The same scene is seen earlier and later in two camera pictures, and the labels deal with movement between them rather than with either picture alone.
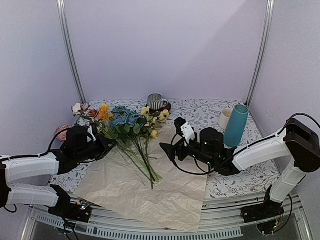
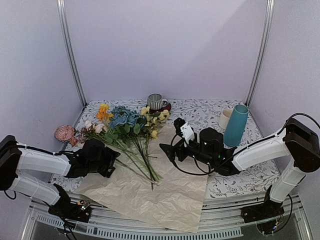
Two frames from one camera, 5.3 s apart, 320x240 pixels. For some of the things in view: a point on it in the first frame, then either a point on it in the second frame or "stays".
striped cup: (155, 102) stays
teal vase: (236, 125) stays
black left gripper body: (98, 151) → (102, 166)
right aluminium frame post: (269, 13) stays
